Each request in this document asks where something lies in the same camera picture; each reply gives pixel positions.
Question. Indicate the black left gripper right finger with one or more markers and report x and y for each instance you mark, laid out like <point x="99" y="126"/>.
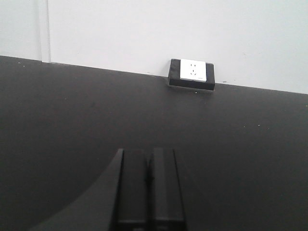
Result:
<point x="165" y="202"/>

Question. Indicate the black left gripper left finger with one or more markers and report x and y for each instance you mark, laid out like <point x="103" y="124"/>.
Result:
<point x="130" y="212"/>

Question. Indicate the black white power outlet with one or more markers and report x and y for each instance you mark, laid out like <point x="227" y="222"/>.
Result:
<point x="185" y="73"/>

